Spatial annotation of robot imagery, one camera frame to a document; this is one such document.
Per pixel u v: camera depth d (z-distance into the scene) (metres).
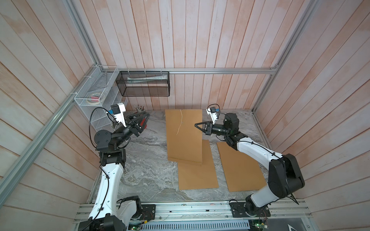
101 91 0.80
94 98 0.73
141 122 1.03
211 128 0.70
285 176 0.45
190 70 0.98
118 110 0.52
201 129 0.76
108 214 0.39
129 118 0.57
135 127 0.55
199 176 0.85
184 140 0.80
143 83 1.04
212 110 0.73
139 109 0.98
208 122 0.74
